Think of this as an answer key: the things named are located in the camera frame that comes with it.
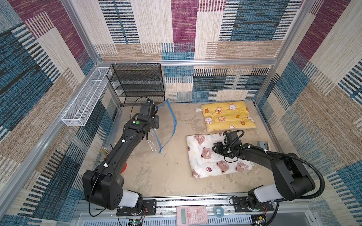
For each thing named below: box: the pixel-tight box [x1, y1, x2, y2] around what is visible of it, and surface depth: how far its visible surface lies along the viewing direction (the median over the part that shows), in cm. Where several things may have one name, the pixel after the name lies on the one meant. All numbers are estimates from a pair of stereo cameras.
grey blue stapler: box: [257, 141, 272, 152], surface depth 95 cm
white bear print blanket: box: [186, 132, 255, 179], surface depth 89 cm
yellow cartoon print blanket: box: [201, 101, 256, 132], surface depth 111 cm
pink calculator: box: [176, 205, 208, 226], surface depth 71 cm
